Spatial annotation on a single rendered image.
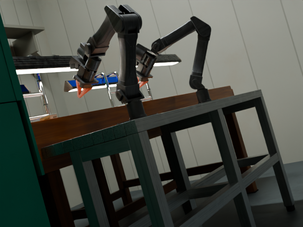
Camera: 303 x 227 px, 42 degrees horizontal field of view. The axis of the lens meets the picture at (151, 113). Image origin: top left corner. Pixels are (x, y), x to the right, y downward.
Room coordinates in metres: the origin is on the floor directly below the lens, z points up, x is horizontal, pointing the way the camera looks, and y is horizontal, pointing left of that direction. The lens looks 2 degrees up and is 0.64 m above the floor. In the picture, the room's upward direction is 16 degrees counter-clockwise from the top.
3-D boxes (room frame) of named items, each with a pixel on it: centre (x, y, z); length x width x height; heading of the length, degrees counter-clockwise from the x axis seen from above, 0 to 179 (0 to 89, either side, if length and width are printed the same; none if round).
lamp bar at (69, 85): (3.05, 0.35, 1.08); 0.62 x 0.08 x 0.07; 145
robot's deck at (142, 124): (1.91, 0.10, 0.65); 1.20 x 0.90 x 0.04; 147
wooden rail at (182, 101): (2.13, -0.03, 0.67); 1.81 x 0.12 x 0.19; 145
